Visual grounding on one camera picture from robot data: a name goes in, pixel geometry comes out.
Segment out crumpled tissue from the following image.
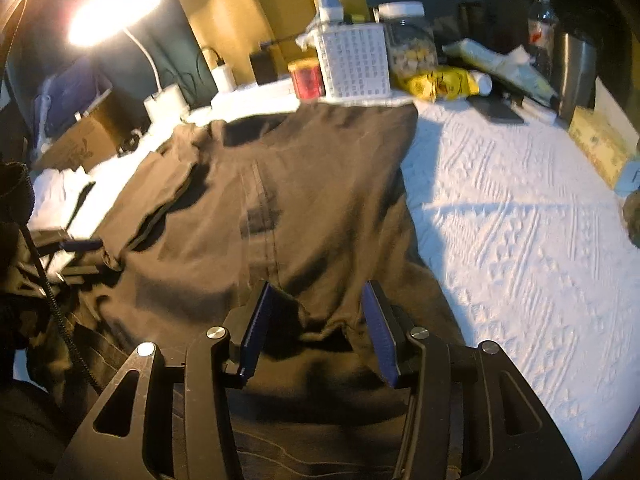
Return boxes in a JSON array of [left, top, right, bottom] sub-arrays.
[[295, 20, 326, 50]]

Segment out yellow snack bag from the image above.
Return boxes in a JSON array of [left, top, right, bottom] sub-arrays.
[[395, 66, 493, 101]]

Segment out red candle jar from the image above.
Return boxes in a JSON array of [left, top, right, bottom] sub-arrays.
[[288, 58, 323, 101]]

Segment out glass jar with white lid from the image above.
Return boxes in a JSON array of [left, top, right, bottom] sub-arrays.
[[377, 2, 438, 81]]

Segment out black charger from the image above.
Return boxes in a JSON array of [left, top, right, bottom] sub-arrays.
[[250, 50, 276, 86]]

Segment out white charger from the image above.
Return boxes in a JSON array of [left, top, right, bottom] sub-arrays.
[[210, 62, 236, 93]]

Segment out white bottle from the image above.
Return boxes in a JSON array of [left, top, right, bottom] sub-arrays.
[[317, 0, 346, 23]]

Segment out white plastic basket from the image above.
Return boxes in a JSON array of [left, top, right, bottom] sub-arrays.
[[315, 22, 391, 98]]

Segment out teal curtain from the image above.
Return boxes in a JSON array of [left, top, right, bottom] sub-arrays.
[[5, 10, 221, 116]]

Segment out dark brown pants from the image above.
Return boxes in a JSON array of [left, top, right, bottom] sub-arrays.
[[30, 102, 466, 480]]

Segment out yellow tissue box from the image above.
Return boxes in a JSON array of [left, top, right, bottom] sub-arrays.
[[567, 106, 633, 188]]

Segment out steel tumbler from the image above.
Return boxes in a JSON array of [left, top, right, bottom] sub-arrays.
[[557, 32, 598, 121]]

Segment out clear water bottle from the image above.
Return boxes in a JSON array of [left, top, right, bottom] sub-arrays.
[[527, 0, 561, 78]]

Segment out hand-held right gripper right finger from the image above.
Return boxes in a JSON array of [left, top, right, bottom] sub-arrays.
[[361, 279, 583, 480]]

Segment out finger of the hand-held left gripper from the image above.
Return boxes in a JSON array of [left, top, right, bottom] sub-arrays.
[[27, 229, 104, 255], [50, 255, 108, 286]]

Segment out long white green packet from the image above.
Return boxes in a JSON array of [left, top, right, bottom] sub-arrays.
[[442, 39, 558, 101]]

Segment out white desk lamp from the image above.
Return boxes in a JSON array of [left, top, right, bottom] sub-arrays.
[[67, 0, 190, 123]]

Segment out white crumpled sheet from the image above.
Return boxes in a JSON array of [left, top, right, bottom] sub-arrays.
[[25, 167, 97, 271]]

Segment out black coiled cable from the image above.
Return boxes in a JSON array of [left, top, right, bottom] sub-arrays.
[[17, 220, 101, 388]]

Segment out yellow curtain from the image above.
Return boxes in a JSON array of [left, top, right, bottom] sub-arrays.
[[165, 0, 368, 83]]

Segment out tablet computer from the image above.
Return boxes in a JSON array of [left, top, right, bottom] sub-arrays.
[[35, 57, 113, 126]]

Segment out cardboard box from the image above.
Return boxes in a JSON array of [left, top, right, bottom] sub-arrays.
[[30, 95, 147, 171]]

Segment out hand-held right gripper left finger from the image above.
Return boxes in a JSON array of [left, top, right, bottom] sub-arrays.
[[52, 280, 273, 480]]

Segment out flat black device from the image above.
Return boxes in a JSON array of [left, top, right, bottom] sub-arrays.
[[467, 95, 523, 123]]

